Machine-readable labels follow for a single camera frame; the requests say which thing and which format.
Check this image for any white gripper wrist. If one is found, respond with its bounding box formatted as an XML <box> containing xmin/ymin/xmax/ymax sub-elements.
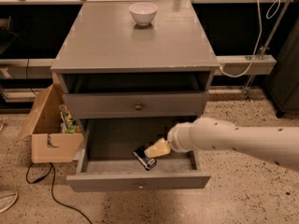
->
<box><xmin>144</xmin><ymin>122</ymin><xmax>192</xmax><ymax>158</ymax></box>

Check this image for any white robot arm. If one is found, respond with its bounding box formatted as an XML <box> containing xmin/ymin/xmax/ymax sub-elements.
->
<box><xmin>145</xmin><ymin>118</ymin><xmax>299</xmax><ymax>172</ymax></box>

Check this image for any grey top drawer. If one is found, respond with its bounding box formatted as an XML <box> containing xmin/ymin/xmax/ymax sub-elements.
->
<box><xmin>64</xmin><ymin>91</ymin><xmax>208</xmax><ymax>119</ymax></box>

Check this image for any grey open middle drawer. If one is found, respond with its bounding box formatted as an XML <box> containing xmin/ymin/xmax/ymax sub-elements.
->
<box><xmin>66</xmin><ymin>117</ymin><xmax>210</xmax><ymax>192</ymax></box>

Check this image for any grey drawer cabinet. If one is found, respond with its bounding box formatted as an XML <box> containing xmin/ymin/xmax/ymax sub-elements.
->
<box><xmin>50</xmin><ymin>0</ymin><xmax>221</xmax><ymax>126</ymax></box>

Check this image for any green snack package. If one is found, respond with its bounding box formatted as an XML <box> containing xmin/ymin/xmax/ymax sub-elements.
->
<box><xmin>59</xmin><ymin>105</ymin><xmax>81</xmax><ymax>133</ymax></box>

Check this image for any open cardboard box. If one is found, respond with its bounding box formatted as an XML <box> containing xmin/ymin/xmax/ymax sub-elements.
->
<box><xmin>17</xmin><ymin>73</ymin><xmax>83</xmax><ymax>163</ymax></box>

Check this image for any white bowl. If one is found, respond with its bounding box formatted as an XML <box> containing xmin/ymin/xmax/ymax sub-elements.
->
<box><xmin>129</xmin><ymin>2</ymin><xmax>158</xmax><ymax>25</ymax></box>

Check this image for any dark cart at right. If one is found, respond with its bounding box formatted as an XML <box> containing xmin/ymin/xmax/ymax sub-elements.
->
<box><xmin>264</xmin><ymin>19</ymin><xmax>299</xmax><ymax>119</ymax></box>

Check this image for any white shoe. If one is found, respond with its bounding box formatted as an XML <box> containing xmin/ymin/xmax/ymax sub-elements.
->
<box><xmin>0</xmin><ymin>190</ymin><xmax>18</xmax><ymax>214</ymax></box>

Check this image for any black floor cable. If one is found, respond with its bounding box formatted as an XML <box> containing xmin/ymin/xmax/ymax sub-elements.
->
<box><xmin>25</xmin><ymin>162</ymin><xmax>93</xmax><ymax>224</ymax></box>

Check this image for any white hanging cable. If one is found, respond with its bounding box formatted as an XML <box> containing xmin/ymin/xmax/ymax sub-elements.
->
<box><xmin>219</xmin><ymin>0</ymin><xmax>282</xmax><ymax>78</ymax></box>

